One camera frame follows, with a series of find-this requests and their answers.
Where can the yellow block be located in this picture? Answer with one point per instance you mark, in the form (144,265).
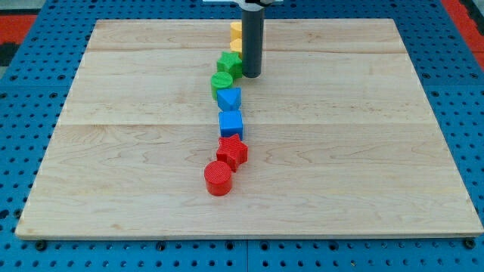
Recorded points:
(235,30)
(236,47)

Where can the green star block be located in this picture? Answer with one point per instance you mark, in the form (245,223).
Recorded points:
(231,63)

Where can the yellow block near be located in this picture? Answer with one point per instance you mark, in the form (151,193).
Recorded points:
(236,47)

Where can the yellow block far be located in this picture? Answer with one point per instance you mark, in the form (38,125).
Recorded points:
(235,30)

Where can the red cylinder block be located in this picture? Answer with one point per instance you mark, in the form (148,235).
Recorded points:
(217,176)

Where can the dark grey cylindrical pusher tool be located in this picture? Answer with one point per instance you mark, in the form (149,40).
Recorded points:
(252,41)

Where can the blue triangle block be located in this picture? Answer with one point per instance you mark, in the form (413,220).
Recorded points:
(229,99)

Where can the blue cube block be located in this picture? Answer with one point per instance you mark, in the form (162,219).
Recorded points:
(230,123)

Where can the green cylinder block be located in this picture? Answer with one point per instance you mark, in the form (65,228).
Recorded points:
(220,80)

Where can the red star block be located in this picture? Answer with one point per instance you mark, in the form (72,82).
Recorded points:
(232,151)

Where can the light wooden board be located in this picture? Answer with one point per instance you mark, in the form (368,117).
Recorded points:
(343,143)

